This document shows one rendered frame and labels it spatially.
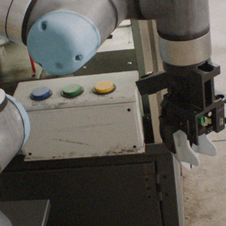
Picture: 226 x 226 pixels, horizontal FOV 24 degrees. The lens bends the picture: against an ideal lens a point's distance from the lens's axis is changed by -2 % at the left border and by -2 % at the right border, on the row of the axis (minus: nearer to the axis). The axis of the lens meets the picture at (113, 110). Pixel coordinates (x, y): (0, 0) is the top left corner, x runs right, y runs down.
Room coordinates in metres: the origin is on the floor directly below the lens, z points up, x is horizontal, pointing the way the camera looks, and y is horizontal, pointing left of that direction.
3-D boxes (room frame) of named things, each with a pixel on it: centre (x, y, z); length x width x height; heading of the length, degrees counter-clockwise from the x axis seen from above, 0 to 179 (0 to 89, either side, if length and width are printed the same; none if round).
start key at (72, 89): (1.00, 0.08, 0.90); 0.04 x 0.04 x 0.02
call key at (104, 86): (0.99, 0.01, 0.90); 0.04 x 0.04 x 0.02
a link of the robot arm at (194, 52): (0.67, -0.12, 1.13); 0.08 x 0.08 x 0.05
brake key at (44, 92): (1.02, 0.15, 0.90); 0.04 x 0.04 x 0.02
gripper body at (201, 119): (0.66, -0.12, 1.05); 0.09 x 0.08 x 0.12; 30
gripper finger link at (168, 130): (0.68, -0.09, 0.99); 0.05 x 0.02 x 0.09; 120
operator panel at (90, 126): (1.02, 0.08, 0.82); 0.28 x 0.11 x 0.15; 80
